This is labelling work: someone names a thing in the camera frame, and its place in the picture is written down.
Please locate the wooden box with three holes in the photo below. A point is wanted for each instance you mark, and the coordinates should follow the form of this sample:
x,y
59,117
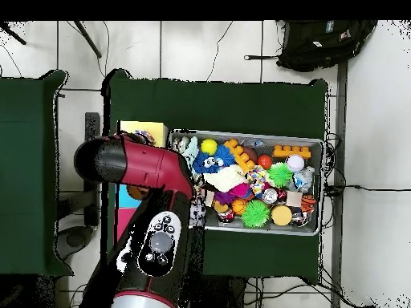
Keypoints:
x,y
160,131

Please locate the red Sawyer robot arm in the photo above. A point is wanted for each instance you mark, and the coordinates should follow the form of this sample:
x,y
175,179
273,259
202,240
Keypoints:
x,y
144,163

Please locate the yellow ball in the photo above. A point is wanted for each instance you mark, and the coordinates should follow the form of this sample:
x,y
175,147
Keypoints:
x,y
209,146

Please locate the long orange toy block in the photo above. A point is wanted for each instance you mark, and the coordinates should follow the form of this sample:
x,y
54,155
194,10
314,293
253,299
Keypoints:
x,y
240,155

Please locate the black backpack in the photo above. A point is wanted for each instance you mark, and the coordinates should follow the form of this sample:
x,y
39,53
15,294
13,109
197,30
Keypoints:
x,y
321,45

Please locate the orange ball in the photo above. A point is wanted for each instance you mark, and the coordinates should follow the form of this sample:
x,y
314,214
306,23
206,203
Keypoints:
x,y
265,161

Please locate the grey stand base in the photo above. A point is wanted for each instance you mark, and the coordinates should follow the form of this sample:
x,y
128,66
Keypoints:
x,y
75,240

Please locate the green spiky ball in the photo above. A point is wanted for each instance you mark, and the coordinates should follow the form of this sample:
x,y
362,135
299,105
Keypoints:
x,y
255,214

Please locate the blue spiky toy with eyes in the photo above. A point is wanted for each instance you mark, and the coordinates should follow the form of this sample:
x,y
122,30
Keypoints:
x,y
200,163

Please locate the white baseball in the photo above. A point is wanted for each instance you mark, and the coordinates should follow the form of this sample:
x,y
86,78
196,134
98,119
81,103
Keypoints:
x,y
295,163

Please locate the shallow clear mesh bin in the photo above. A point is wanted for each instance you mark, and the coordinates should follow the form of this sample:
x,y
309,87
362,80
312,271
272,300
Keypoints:
x,y
268,150

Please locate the mint green knitted cloth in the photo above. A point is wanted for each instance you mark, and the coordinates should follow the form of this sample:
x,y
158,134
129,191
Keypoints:
x,y
192,150

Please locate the polka dot cloth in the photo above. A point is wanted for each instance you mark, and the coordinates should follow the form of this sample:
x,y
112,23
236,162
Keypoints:
x,y
144,136

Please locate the black tripod leg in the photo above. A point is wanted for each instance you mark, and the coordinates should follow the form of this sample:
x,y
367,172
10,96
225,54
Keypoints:
x,y
88,40
14,34

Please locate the dark green tablecloth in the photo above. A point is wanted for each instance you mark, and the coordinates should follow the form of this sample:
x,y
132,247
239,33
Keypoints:
x,y
218,106
25,160

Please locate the black upright panel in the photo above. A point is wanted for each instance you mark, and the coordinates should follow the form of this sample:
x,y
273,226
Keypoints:
x,y
92,125

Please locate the cream knitted cloth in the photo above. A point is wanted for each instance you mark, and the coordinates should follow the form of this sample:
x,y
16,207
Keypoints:
x,y
224,179

